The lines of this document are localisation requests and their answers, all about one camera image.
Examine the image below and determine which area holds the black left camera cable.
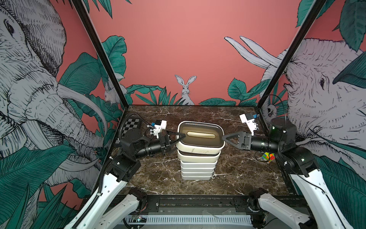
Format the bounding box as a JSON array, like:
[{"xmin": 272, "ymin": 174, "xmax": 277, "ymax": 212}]
[{"xmin": 118, "ymin": 113, "xmax": 152, "ymax": 138}]

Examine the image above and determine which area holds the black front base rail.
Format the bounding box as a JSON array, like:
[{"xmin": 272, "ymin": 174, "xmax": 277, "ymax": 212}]
[{"xmin": 108, "ymin": 194, "xmax": 308, "ymax": 221}]

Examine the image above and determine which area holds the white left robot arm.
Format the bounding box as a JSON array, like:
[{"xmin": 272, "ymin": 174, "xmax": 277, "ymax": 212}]
[{"xmin": 65, "ymin": 128, "xmax": 185, "ymax": 229}]

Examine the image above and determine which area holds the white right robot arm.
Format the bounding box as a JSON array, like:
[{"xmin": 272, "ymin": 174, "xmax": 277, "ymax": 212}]
[{"xmin": 223, "ymin": 114, "xmax": 352, "ymax": 229}]

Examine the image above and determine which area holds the colourful puzzle cube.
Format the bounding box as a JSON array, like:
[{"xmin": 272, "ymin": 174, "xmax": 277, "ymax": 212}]
[{"xmin": 261, "ymin": 152, "xmax": 275, "ymax": 163}]

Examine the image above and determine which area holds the white perforated cable duct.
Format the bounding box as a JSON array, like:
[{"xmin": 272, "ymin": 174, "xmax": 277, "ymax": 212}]
[{"xmin": 126, "ymin": 215, "xmax": 252, "ymax": 226}]

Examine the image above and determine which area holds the black right corner post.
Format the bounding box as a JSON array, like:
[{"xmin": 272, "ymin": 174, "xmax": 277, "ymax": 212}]
[{"xmin": 256, "ymin": 0, "xmax": 326, "ymax": 110}]

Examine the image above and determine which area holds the cream box dark lid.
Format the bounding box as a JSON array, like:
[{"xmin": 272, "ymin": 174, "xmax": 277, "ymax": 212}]
[
  {"xmin": 177, "ymin": 150, "xmax": 221, "ymax": 163},
  {"xmin": 176, "ymin": 121, "xmax": 225, "ymax": 155}
]

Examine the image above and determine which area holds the black white checkerboard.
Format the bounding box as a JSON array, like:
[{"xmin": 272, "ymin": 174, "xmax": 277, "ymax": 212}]
[{"xmin": 115, "ymin": 117, "xmax": 142, "ymax": 144}]

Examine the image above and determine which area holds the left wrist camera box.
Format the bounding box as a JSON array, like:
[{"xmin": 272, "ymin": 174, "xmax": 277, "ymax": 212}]
[{"xmin": 150, "ymin": 120, "xmax": 167, "ymax": 139}]

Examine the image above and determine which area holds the black corner post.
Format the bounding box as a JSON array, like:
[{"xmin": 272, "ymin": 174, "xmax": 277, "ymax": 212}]
[
  {"xmin": 256, "ymin": 0, "xmax": 326, "ymax": 110},
  {"xmin": 71, "ymin": 0, "xmax": 129, "ymax": 110}
]

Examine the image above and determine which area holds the white box grey lid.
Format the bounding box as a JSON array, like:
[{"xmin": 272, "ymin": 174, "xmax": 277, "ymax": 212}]
[
  {"xmin": 181, "ymin": 161, "xmax": 217, "ymax": 169},
  {"xmin": 181, "ymin": 168, "xmax": 214, "ymax": 174}
]

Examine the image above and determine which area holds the black left corner post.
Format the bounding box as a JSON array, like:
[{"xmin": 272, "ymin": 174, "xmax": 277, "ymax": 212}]
[{"xmin": 71, "ymin": 0, "xmax": 129, "ymax": 110}]

